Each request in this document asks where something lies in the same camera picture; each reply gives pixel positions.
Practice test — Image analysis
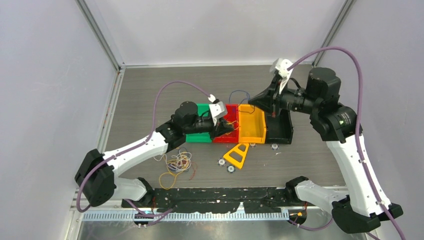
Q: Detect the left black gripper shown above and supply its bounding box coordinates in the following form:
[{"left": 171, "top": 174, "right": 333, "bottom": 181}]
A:
[{"left": 183, "top": 116, "right": 233, "bottom": 140}]

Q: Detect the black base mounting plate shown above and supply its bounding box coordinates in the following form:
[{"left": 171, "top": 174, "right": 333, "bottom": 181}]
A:
[{"left": 120, "top": 187, "right": 319, "bottom": 215}]

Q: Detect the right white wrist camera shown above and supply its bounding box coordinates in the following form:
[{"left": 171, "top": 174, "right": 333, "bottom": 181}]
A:
[{"left": 270, "top": 58, "right": 293, "bottom": 94}]

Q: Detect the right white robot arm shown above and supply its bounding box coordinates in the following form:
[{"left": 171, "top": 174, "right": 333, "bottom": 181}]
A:
[{"left": 249, "top": 67, "right": 403, "bottom": 234}]

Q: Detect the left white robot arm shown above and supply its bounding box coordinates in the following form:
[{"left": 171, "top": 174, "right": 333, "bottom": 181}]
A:
[{"left": 74, "top": 101, "right": 234, "bottom": 207}]

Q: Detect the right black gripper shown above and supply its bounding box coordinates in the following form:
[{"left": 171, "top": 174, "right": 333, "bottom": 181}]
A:
[{"left": 249, "top": 76, "right": 320, "bottom": 117}]

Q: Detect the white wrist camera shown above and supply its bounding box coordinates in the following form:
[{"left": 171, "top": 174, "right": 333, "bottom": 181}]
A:
[
  {"left": 207, "top": 94, "right": 228, "bottom": 126},
  {"left": 270, "top": 58, "right": 293, "bottom": 94}
]

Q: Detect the black plastic bin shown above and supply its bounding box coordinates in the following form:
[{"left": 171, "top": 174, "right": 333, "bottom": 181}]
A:
[{"left": 265, "top": 109, "right": 294, "bottom": 145}]

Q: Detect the green plastic bin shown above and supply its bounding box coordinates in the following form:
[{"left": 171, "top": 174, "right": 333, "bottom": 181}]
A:
[{"left": 186, "top": 103, "right": 212, "bottom": 143}]

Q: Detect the slotted aluminium rail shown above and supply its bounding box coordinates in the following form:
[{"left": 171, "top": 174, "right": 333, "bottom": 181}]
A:
[{"left": 81, "top": 209, "right": 290, "bottom": 222}]

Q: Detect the yellow triangular plastic bracket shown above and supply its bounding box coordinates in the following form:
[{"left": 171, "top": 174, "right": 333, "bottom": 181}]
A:
[{"left": 223, "top": 143, "right": 250, "bottom": 170}]

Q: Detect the poker chip bottom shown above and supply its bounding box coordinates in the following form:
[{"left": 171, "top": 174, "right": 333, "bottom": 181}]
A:
[{"left": 227, "top": 165, "right": 236, "bottom": 174}]

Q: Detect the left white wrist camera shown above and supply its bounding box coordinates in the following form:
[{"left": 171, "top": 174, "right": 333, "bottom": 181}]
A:
[{"left": 207, "top": 94, "right": 228, "bottom": 126}]

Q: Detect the yellow plastic bin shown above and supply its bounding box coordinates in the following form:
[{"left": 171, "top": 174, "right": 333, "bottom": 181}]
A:
[{"left": 238, "top": 104, "right": 267, "bottom": 144}]

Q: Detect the red plastic bin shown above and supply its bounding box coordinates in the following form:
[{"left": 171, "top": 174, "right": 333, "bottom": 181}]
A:
[{"left": 212, "top": 104, "right": 239, "bottom": 144}]

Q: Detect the poker chip near black bin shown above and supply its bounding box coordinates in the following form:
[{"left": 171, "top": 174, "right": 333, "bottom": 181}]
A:
[{"left": 270, "top": 143, "right": 279, "bottom": 151}]

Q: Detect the multicolour cable bundle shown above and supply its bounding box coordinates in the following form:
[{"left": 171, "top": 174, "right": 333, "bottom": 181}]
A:
[{"left": 152, "top": 147, "right": 199, "bottom": 191}]

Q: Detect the poker chip lower left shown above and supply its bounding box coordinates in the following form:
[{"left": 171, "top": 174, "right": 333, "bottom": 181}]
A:
[{"left": 217, "top": 158, "right": 226, "bottom": 167}]

